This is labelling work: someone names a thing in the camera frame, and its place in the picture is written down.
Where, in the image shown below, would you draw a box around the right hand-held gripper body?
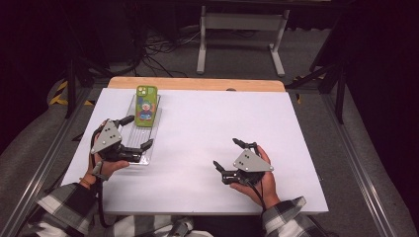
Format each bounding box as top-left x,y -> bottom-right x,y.
220,148 -> 275,187

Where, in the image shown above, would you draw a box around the clear plastic packaging box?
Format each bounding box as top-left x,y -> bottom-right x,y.
118,93 -> 163,166

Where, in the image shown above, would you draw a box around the person's left hand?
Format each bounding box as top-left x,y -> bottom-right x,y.
80,119 -> 130,191

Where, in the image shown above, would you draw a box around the green cartoon phone case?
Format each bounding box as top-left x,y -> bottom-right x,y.
134,85 -> 158,128

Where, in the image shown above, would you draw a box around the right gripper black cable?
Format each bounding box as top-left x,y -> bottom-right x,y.
245,179 -> 267,211

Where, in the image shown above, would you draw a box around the person's right hand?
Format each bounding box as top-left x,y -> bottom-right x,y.
229,145 -> 282,209

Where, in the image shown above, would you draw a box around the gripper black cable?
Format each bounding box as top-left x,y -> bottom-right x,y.
245,179 -> 267,211
89,126 -> 112,229

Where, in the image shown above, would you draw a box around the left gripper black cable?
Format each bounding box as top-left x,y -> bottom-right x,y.
89,126 -> 112,229

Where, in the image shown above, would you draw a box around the white metal stand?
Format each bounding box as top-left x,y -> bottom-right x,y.
196,5 -> 291,78

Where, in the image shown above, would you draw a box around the aluminium rail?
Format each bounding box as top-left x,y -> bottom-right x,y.
320,93 -> 398,237
0,88 -> 94,237

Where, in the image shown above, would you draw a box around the wooden table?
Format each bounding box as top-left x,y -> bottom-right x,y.
107,76 -> 287,93

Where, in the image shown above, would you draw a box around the black stand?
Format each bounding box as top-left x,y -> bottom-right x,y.
285,16 -> 348,125
62,53 -> 117,120

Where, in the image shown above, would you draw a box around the person's plaid shirt torso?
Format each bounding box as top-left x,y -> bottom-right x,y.
104,214 -> 215,237

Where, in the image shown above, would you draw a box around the white board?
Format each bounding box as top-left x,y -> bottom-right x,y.
61,87 -> 330,216

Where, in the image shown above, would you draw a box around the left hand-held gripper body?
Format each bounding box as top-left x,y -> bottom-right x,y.
90,118 -> 144,164

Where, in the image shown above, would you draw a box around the yellow black floor tape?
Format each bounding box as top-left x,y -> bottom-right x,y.
48,80 -> 96,108

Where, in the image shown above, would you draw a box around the black floor cables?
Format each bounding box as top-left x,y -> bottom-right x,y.
139,28 -> 203,79

